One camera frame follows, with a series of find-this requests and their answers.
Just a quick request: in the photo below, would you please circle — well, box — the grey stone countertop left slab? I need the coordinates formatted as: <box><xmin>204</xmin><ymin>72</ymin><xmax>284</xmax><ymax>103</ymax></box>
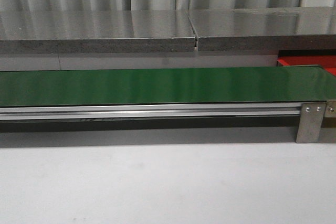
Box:
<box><xmin>1</xmin><ymin>10</ymin><xmax>195</xmax><ymax>54</ymax></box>

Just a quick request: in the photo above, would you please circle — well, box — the grey stone countertop right slab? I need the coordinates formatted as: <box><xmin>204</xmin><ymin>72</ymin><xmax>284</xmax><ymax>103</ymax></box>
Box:
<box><xmin>188</xmin><ymin>7</ymin><xmax>335</xmax><ymax>51</ymax></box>

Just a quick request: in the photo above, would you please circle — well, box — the green conveyor belt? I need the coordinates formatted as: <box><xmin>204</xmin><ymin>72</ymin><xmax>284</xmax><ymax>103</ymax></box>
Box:
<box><xmin>1</xmin><ymin>66</ymin><xmax>335</xmax><ymax>107</ymax></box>

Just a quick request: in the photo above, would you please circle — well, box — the aluminium conveyor frame rail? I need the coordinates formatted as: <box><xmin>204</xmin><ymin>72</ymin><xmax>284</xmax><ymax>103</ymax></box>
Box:
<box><xmin>1</xmin><ymin>102</ymin><xmax>302</xmax><ymax>121</ymax></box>

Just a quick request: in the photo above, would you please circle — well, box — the steel conveyor leg bracket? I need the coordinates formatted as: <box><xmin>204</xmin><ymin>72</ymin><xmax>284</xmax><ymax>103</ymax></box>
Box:
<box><xmin>296</xmin><ymin>102</ymin><xmax>326</xmax><ymax>143</ymax></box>

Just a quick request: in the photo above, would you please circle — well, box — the grey stone countertop slab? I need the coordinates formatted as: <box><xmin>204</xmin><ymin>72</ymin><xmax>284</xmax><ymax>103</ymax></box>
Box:
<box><xmin>1</xmin><ymin>10</ymin><xmax>195</xmax><ymax>54</ymax></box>
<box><xmin>188</xmin><ymin>7</ymin><xmax>335</xmax><ymax>51</ymax></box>

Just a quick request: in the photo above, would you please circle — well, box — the steel conveyor end bracket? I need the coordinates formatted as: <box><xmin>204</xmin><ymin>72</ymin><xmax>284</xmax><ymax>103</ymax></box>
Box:
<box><xmin>324</xmin><ymin>99</ymin><xmax>336</xmax><ymax>118</ymax></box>

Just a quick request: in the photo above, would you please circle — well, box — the red plastic tray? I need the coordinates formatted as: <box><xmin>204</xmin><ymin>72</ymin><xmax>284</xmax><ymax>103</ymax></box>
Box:
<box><xmin>277</xmin><ymin>55</ymin><xmax>336</xmax><ymax>76</ymax></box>

